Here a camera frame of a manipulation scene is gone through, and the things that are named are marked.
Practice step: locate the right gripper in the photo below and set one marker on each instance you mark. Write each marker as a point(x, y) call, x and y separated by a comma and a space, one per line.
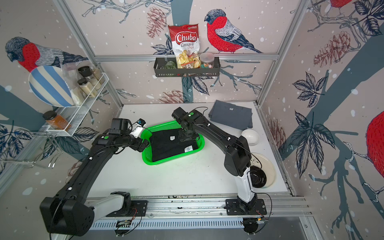
point(182, 139)

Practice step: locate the clear plastic bag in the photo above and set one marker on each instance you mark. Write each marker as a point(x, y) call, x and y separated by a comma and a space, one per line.
point(71, 76)

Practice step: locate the metal wire hook rack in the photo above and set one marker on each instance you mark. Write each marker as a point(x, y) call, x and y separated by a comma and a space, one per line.
point(29, 149)

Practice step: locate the green object in shelf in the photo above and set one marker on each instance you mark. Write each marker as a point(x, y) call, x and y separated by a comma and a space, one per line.
point(170, 65)

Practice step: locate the tall black-lid spice jar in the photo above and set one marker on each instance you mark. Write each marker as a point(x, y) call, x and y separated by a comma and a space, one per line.
point(86, 73)

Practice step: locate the white wire wall rack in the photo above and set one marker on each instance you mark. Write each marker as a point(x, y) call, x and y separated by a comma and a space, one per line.
point(75, 115)

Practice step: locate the Chuba cassava chips bag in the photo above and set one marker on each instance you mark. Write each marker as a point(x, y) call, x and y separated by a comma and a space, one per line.
point(186, 45)

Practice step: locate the black t-shirt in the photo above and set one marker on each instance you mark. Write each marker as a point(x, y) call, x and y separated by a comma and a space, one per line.
point(167, 143)

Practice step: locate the grey t-shirt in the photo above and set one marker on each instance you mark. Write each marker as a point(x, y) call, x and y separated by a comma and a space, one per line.
point(231, 115)

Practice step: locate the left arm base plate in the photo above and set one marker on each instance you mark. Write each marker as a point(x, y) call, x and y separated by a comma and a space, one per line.
point(137, 208)

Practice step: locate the orange spice jar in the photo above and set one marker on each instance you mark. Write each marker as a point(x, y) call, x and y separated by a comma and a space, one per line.
point(56, 121)

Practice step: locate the green plastic basket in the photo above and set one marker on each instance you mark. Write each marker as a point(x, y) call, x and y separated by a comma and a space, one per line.
point(147, 153)

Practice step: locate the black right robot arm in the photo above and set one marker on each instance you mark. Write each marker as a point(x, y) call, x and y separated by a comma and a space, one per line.
point(237, 153)

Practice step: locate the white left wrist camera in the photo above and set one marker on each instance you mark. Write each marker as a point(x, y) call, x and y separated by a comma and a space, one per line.
point(138, 127)

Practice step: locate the white bowl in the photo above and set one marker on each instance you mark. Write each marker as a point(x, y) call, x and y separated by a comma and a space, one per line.
point(251, 136)

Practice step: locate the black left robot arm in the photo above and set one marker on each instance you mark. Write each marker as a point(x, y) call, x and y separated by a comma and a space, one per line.
point(67, 213)

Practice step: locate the black bowl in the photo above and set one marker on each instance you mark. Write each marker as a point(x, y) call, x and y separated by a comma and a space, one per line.
point(258, 177)

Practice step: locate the blue striped white plate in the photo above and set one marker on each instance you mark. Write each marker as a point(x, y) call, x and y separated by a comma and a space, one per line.
point(48, 84)

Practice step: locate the short black-lid spice jar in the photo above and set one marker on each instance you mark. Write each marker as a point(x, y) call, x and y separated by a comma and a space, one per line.
point(87, 88)

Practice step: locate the clear lidded candy jar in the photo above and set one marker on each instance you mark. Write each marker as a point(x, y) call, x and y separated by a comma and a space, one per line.
point(207, 60)

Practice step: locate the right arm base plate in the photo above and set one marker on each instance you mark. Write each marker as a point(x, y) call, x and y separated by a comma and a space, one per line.
point(236, 207)

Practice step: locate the cream plate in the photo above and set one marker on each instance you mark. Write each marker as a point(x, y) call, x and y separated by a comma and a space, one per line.
point(267, 166)

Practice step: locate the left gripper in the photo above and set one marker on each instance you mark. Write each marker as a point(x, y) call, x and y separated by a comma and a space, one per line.
point(144, 143)

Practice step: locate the black wall shelf basket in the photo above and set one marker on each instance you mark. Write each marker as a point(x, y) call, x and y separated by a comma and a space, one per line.
point(161, 71)

